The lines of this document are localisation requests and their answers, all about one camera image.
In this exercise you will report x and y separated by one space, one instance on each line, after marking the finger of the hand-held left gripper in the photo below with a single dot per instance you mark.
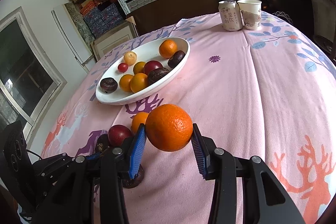
94 156
52 165

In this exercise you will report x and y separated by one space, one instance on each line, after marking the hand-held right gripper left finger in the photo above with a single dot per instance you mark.
136 153

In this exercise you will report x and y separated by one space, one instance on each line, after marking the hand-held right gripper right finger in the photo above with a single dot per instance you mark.
199 155

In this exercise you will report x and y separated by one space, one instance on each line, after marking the dark water chestnut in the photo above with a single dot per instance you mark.
109 84
102 144
137 182
176 59
158 76

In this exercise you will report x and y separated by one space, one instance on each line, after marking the red plum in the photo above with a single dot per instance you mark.
153 66
119 134

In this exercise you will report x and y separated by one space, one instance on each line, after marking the white oval plate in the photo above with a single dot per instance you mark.
115 99

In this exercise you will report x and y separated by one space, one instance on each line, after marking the yellow tomato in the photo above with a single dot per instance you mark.
139 67

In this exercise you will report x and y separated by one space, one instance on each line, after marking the red cherry tomato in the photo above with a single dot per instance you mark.
122 67

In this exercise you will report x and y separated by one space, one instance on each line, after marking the pale yellow round fruit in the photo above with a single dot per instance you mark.
130 57

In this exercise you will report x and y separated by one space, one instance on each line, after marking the pink deer print tablecloth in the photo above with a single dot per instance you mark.
236 98

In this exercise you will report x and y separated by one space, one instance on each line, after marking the framed picture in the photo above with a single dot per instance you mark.
113 39

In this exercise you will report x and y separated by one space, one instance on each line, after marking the white leaning board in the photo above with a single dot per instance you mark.
71 32

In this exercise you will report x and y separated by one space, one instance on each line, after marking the marble pattern panel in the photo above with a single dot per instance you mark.
78 22

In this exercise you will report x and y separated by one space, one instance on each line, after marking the stack of blue patterned boxes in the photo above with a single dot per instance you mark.
105 19

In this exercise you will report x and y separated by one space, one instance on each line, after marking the white beverage can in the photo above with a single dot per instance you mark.
230 16

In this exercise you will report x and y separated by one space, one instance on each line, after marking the white paper cup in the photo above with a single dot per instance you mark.
250 15

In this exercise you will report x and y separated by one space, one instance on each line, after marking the brown wooden cabinet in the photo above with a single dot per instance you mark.
178 7

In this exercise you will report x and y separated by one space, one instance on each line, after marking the window with white frame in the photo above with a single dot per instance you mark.
23 69

